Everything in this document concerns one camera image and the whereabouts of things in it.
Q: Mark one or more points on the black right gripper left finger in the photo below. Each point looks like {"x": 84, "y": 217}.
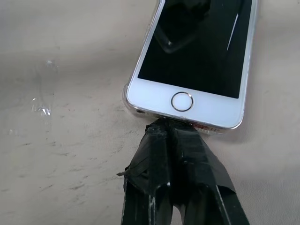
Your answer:
{"x": 145, "y": 168}

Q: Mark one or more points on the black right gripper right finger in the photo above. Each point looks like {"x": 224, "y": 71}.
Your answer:
{"x": 199, "y": 168}

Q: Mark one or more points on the clear tape piece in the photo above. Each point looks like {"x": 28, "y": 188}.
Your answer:
{"x": 41, "y": 108}

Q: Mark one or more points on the white smartphone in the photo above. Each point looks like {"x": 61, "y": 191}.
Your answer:
{"x": 125, "y": 98}
{"x": 187, "y": 58}

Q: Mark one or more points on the white smartphone in clear case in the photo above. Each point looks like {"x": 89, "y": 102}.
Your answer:
{"x": 125, "y": 98}

